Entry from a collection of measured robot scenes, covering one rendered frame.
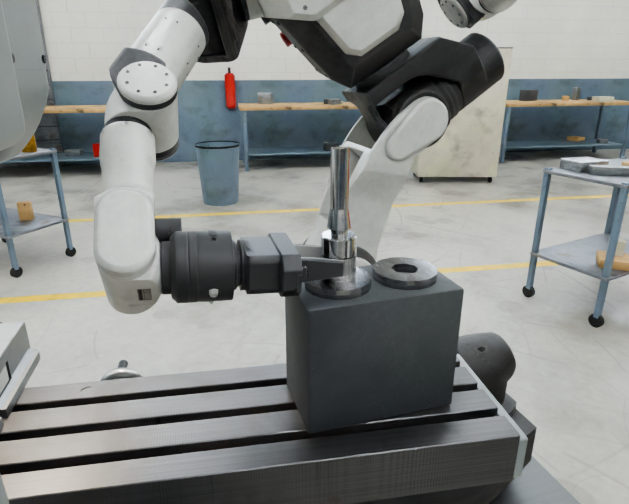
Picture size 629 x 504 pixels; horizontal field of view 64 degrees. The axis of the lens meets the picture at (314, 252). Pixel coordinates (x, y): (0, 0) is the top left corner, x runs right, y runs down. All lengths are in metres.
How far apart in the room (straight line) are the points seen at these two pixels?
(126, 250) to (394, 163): 0.57
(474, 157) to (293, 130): 2.96
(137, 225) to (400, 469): 0.45
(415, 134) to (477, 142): 5.73
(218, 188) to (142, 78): 4.72
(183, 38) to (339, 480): 0.68
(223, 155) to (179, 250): 4.78
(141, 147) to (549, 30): 9.17
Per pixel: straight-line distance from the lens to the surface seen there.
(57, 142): 8.46
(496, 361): 1.36
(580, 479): 2.23
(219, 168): 5.39
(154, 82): 0.75
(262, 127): 8.17
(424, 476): 0.75
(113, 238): 0.60
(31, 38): 0.65
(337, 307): 0.63
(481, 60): 1.10
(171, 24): 0.88
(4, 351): 0.89
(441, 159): 6.63
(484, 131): 6.72
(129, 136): 0.72
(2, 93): 0.49
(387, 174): 0.99
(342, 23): 0.92
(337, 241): 0.64
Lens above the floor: 1.41
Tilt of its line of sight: 20 degrees down
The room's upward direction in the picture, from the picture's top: straight up
